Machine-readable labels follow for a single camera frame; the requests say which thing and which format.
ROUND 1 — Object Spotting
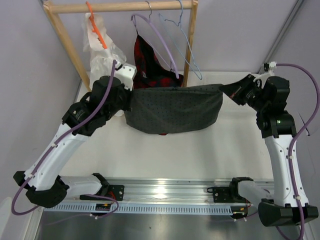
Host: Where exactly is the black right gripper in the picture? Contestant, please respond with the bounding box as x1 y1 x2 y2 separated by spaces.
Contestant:
220 74 270 113

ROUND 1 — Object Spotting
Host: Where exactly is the dark grey dotted skirt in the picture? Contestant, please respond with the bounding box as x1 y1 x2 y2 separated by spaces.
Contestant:
124 84 223 135

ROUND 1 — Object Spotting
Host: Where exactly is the light blue wire hanger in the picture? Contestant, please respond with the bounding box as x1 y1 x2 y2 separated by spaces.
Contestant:
158 0 203 84

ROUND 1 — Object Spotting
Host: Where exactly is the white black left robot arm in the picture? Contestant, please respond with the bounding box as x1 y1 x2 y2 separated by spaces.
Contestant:
13 74 133 208

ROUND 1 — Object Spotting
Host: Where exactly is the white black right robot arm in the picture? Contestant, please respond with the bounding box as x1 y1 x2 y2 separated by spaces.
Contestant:
219 74 319 227

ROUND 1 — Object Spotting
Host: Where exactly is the orange plastic hanger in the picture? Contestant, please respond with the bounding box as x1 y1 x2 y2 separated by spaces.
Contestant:
85 1 108 49

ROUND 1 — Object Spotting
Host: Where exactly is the purple plastic hanger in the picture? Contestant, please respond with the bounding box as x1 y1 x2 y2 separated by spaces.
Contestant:
130 0 181 80

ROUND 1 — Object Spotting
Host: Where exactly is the red black plaid garment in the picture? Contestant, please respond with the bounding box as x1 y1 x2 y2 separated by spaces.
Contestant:
133 34 185 136

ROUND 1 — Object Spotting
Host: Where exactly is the white ruffled dress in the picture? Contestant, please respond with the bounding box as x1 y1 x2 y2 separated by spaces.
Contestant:
82 13 127 88

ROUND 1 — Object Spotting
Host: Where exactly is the wooden clothes rack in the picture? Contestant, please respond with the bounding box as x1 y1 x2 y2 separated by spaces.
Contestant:
42 0 199 91

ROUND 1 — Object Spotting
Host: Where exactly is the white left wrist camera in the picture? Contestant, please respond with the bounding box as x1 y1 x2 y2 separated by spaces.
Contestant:
114 63 137 91

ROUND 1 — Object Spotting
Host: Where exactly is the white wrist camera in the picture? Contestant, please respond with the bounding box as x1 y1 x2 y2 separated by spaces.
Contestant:
114 63 137 91
253 61 277 88

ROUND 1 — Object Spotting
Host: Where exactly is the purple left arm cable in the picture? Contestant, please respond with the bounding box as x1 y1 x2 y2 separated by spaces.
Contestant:
11 59 120 222

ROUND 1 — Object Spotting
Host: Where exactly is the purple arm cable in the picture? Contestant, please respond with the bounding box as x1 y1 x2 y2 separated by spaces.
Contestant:
11 59 120 222
216 62 320 240

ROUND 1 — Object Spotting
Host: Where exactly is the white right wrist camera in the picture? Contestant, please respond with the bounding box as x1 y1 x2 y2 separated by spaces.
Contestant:
253 61 277 88

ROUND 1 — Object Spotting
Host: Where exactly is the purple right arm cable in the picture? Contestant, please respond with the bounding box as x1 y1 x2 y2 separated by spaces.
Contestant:
216 62 320 240

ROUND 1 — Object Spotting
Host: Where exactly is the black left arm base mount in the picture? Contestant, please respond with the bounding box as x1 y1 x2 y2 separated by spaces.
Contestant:
107 184 125 201

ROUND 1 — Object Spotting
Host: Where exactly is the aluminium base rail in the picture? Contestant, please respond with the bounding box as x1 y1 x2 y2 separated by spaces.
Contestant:
33 138 307 207

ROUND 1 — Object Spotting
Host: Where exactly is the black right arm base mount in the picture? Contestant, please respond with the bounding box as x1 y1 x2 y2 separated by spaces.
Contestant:
206 186 247 204

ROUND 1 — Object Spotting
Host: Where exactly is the white slotted cable duct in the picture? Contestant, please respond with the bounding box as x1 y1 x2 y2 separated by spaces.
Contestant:
45 202 233 216

